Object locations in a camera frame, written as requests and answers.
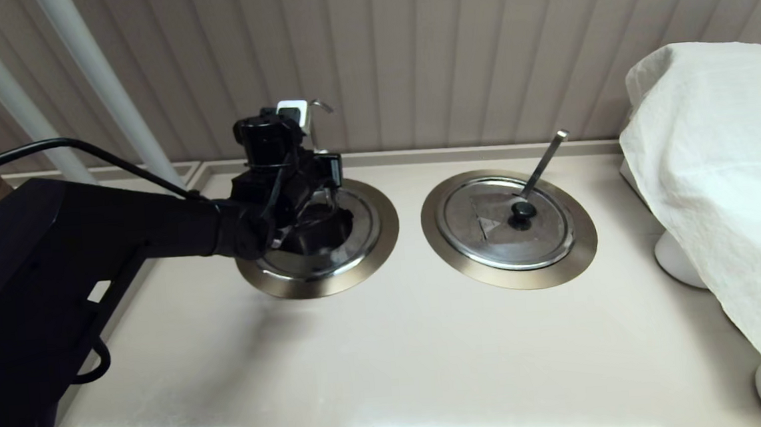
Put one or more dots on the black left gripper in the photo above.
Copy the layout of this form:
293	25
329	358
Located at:
295	192

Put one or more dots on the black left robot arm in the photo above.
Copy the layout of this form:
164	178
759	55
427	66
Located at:
56	263

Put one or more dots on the steel lid, flat-ladle pot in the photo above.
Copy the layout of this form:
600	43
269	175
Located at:
483	240

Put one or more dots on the thick white support pole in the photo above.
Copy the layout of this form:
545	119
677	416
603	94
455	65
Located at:
104	92

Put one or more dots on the thin white support pole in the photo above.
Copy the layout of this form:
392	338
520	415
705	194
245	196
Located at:
4	92

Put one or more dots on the white cloth cover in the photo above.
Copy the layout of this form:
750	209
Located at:
719	170

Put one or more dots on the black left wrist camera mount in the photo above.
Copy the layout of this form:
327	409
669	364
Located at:
268	141

